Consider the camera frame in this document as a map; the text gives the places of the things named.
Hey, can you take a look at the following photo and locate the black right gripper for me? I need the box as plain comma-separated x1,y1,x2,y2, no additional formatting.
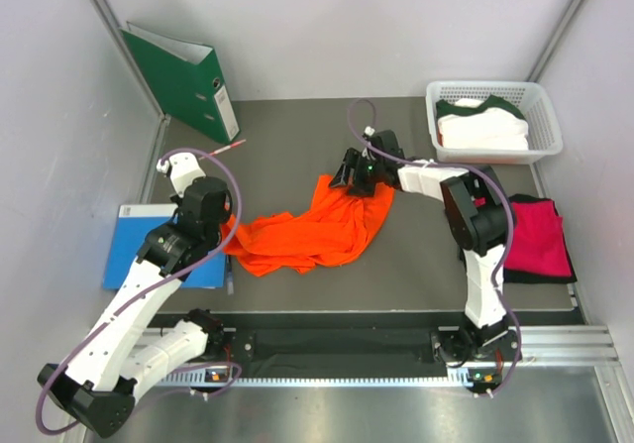
330,149,386,198

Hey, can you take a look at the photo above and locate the orange t shirt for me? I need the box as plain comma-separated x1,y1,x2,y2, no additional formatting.
224,174,395,277

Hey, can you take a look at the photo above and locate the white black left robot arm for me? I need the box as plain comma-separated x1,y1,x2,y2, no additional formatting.
38,176,233,438

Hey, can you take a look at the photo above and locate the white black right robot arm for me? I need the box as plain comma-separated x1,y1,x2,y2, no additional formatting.
329,127,515,361

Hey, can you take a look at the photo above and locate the blue clip file folder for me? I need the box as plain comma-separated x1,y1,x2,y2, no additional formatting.
102,203,234,293

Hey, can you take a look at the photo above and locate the red white pen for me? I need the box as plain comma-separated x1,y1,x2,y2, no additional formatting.
207,139,247,157

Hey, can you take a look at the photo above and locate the dark green t shirt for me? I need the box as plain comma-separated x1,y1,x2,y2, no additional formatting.
436,95,525,120

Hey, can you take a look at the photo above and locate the green lever arch binder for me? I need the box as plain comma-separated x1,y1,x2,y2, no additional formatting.
121,24,241,145

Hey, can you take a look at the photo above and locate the white plastic basket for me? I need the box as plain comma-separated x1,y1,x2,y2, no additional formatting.
426,80,563,165

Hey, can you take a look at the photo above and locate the white folded t shirt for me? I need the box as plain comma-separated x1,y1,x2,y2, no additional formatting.
436,98,529,151

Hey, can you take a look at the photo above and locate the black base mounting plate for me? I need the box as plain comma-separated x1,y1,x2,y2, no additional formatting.
217,327,521,380

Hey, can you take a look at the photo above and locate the black folded t shirt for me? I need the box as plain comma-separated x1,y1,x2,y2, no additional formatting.
502,192,579,285

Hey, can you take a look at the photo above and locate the magenta folded t shirt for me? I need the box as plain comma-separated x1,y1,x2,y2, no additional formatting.
502,199,574,278

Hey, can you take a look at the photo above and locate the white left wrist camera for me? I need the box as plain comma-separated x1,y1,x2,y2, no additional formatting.
156,153,205,198

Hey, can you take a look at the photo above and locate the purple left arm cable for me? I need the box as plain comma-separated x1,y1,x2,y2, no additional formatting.
35,147,244,437

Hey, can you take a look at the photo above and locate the aluminium rail frame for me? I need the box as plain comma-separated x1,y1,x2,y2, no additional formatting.
157,325,633,441

